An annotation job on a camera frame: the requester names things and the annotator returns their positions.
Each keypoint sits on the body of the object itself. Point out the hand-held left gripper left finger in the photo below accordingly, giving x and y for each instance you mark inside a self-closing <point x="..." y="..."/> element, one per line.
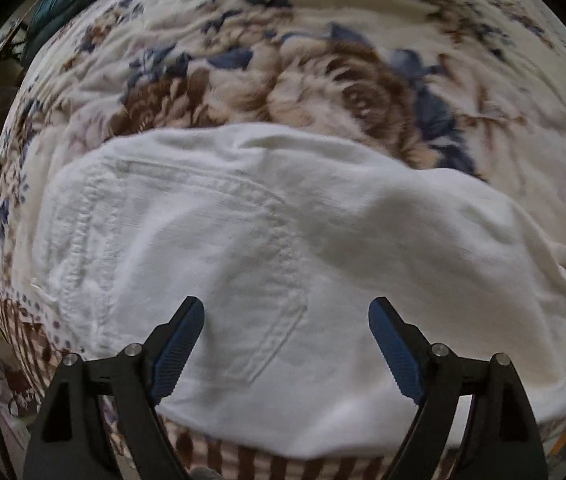
<point x="179" y="355"/>

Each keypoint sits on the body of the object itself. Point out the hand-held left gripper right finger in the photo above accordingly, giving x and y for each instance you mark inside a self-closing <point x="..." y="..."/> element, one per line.
<point x="395" y="352"/>

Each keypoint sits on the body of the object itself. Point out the white pants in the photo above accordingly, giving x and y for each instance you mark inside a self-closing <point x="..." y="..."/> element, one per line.
<point x="313" y="260"/>

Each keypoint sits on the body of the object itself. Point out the patterned cloth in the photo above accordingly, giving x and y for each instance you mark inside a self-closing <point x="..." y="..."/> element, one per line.
<point x="13" y="390"/>

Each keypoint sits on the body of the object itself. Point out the floral printed blanket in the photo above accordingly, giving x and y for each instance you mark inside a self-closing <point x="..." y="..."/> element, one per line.
<point x="343" y="75"/>

